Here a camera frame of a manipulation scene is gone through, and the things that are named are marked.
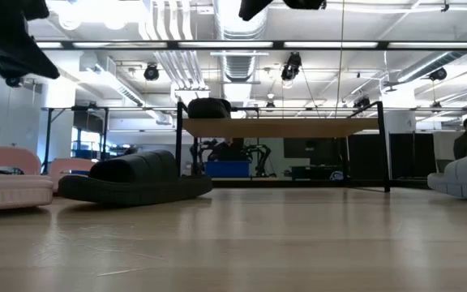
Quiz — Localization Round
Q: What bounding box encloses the black overhead frame bar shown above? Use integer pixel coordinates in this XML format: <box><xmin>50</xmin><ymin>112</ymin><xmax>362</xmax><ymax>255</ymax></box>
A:
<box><xmin>34</xmin><ymin>39</ymin><xmax>467</xmax><ymax>51</ymax></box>

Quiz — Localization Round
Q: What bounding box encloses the black slide sandal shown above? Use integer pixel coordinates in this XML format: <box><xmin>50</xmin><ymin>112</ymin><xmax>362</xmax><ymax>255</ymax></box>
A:
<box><xmin>187</xmin><ymin>97</ymin><xmax>233</xmax><ymax>119</ymax></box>
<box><xmin>58</xmin><ymin>149</ymin><xmax>214</xmax><ymax>208</ymax></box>

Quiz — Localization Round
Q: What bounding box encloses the thin hanging cable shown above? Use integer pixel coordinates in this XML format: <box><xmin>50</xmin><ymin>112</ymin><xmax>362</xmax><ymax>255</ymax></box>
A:
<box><xmin>334</xmin><ymin>0</ymin><xmax>346</xmax><ymax>119</ymax></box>

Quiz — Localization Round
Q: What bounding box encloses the blue storage bin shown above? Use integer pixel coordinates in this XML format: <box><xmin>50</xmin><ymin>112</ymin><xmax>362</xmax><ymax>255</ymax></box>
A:
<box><xmin>204</xmin><ymin>160</ymin><xmax>251</xmax><ymax>178</ymax></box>

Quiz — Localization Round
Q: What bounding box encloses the black case with white logo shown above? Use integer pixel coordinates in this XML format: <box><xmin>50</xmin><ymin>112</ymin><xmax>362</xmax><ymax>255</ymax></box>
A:
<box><xmin>289</xmin><ymin>164</ymin><xmax>346</xmax><ymax>182</ymax></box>

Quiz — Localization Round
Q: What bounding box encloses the black background table frame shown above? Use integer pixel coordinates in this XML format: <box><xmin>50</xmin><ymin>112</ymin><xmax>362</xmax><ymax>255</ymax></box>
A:
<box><xmin>41</xmin><ymin>105</ymin><xmax>111</xmax><ymax>175</ymax></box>

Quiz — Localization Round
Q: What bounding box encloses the black shelf with wooden board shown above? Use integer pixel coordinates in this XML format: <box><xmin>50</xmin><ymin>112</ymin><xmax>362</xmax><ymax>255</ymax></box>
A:
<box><xmin>175</xmin><ymin>101</ymin><xmax>392</xmax><ymax>194</ymax></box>

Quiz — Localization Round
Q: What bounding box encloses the pink slide sandal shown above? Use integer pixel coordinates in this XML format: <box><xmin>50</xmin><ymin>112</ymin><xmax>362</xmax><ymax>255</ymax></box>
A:
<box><xmin>48</xmin><ymin>157</ymin><xmax>96</xmax><ymax>194</ymax></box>
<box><xmin>0</xmin><ymin>144</ymin><xmax>54</xmax><ymax>213</ymax></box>

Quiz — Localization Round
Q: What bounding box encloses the silver ventilation duct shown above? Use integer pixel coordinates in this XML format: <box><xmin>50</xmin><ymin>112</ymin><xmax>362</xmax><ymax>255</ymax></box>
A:
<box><xmin>212</xmin><ymin>0</ymin><xmax>270</xmax><ymax>84</ymax></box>

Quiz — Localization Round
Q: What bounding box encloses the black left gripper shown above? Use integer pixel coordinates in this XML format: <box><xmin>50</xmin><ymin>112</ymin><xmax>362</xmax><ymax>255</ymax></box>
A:
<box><xmin>0</xmin><ymin>0</ymin><xmax>60</xmax><ymax>79</ymax></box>

